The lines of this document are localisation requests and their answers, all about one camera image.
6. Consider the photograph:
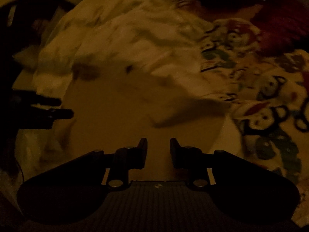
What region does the white leaf-print duvet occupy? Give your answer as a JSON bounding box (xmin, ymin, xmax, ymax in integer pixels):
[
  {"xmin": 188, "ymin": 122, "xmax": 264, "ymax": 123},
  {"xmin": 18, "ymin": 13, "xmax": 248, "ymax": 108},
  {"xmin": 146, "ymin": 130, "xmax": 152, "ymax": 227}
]
[{"xmin": 15, "ymin": 0, "xmax": 240, "ymax": 177}]

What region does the monkey-print yellow blanket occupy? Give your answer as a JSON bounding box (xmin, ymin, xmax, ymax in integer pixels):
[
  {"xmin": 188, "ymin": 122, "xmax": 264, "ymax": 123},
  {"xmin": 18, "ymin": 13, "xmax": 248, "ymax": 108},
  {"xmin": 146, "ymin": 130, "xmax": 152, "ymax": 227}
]
[{"xmin": 201, "ymin": 18, "xmax": 308, "ymax": 227}]

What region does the plain beige small garment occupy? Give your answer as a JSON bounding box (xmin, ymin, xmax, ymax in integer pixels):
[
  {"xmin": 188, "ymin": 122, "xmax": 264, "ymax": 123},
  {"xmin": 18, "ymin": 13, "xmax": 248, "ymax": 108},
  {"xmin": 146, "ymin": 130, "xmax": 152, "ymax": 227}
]
[{"xmin": 54, "ymin": 65, "xmax": 227, "ymax": 181}]

